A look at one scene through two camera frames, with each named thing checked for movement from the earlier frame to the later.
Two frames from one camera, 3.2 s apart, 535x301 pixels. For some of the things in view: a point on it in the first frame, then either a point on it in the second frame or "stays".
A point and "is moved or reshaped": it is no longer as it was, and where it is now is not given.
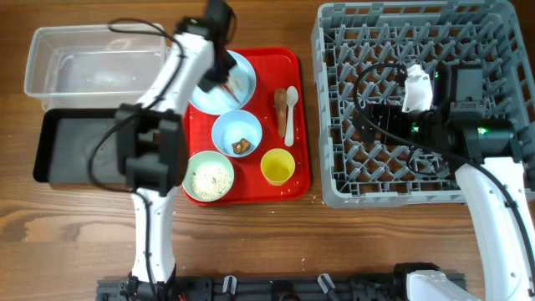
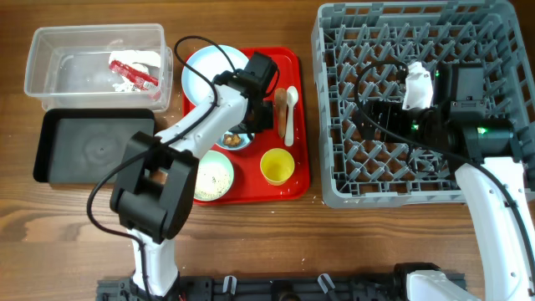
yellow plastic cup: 277,165 stays
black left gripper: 210,84 -> 267,122
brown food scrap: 242,146 -> 231,140
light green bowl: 209,176 stays
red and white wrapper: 225,86 is moved or reshaped
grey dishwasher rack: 385,53 stays
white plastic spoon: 291,97 stays
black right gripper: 390,114 stays
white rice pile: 211,181 stays
